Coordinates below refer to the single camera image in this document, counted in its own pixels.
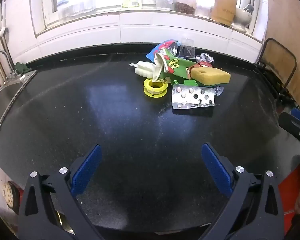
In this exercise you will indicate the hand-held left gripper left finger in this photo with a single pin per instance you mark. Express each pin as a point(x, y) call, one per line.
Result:
point(86, 172)

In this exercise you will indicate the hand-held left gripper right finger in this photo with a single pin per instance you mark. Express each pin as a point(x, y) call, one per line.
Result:
point(216, 172)

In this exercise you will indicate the red trash bin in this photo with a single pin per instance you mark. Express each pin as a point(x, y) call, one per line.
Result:
point(287, 197)

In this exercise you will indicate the small foil scrap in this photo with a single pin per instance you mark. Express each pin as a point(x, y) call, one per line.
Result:
point(218, 90)

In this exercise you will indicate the yellow sponge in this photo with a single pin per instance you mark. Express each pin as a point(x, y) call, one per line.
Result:
point(212, 76)

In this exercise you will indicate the yellow tape spool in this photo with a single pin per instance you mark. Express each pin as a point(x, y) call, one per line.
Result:
point(155, 88)

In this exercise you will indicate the red round lid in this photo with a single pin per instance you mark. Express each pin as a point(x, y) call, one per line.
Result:
point(203, 64)

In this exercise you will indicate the silver foil wrapper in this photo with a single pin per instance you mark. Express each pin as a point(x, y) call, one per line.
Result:
point(206, 57)

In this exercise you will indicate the green printed paper carton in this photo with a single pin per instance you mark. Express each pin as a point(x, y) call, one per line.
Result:
point(177, 67)

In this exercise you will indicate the white plastic piece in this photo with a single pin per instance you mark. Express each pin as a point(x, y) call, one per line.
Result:
point(145, 70)

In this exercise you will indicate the silver pill blister pack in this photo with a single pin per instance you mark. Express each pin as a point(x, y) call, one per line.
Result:
point(192, 97)

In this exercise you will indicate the round dotted pad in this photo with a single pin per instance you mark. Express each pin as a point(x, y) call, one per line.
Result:
point(10, 196)

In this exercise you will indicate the green plastic piece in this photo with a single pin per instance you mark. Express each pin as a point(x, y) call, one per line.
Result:
point(185, 82)

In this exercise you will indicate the steel sink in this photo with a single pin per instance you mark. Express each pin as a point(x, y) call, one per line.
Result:
point(5, 100)

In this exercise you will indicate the stone mortar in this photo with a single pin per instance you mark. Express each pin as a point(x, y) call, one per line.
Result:
point(241, 20)

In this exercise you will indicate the stone pestle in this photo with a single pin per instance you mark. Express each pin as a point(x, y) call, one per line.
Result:
point(248, 7)

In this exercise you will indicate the green cloth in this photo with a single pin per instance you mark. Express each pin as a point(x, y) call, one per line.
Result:
point(22, 67)

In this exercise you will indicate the clear plastic cup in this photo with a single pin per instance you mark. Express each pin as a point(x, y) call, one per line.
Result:
point(186, 48)

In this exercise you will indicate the wooden utensil holder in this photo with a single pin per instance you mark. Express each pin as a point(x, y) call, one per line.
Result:
point(223, 10)

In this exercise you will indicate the foil snack wrapper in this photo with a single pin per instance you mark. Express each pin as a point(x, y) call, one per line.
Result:
point(160, 48)

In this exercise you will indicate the chrome faucet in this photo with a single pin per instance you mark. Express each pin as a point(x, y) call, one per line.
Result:
point(5, 57)

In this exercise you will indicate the jar with red spices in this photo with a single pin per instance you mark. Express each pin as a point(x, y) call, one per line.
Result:
point(185, 5)

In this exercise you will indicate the clear plastic bottles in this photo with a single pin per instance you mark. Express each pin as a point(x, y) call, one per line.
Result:
point(65, 2)

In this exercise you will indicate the white wall hook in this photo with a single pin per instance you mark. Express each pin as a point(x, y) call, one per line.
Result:
point(4, 31)

